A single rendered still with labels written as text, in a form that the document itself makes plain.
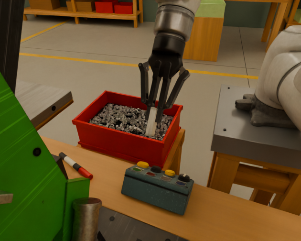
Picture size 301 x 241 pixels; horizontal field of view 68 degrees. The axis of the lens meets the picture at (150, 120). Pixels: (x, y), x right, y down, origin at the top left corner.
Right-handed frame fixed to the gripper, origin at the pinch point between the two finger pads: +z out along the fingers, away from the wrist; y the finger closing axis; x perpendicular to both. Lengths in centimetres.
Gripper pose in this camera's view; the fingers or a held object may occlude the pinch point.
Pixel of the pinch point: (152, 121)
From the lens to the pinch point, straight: 55.0
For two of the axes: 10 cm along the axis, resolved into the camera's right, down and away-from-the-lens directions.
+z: -2.1, 9.8, 0.7
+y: -9.3, -2.2, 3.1
